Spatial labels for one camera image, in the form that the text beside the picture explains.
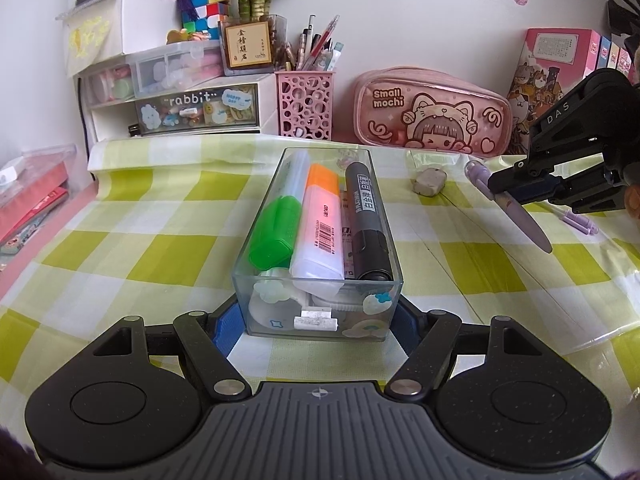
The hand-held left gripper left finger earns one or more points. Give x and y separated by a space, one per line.
226 330

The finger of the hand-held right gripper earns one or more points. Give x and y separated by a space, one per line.
505 180
537 191

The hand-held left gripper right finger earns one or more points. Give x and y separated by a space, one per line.
407 326

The clear plastic organizer box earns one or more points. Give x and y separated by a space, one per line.
391 310

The purple pen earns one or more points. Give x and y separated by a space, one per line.
525 225

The green highlighter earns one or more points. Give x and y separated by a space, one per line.
275 235

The black marker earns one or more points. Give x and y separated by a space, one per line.
367 220

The pastel orange highlighter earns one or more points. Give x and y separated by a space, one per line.
320 230

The pale blue pen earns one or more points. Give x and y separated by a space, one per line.
296 172

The person's left forearm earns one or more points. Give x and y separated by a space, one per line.
12 460

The person's right hand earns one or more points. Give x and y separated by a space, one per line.
632 200

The white green glue stick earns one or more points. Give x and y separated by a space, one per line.
267 310

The purple pen cap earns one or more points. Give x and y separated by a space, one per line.
580 222

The pink book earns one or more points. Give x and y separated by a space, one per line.
626 62

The yellow book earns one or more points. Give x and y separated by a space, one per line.
615 57

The blue book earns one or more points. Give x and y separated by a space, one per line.
604 52

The grey eraser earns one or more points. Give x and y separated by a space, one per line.
429 181

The pink illustrated book box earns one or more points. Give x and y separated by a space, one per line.
545 70

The pink cartoon pencil case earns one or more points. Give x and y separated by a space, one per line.
430 110

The green white checked tablecloth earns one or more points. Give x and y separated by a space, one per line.
150 240

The pink perforated pen holder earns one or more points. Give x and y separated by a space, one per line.
305 105

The small black item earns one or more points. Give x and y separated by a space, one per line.
134 130

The white desk drawer organizer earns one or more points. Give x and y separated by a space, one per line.
200 110

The bunch of pens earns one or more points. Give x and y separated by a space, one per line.
315 50

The stack of red books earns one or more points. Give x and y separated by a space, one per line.
30 205

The clear mini drawer unit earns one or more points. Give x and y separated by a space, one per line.
160 72

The small white plug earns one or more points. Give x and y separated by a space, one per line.
11 170

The lucky bamboo in glass vase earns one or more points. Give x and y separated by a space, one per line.
248 45

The small toy figure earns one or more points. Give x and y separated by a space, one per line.
187 36

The white storage box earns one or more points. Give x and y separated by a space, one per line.
140 27

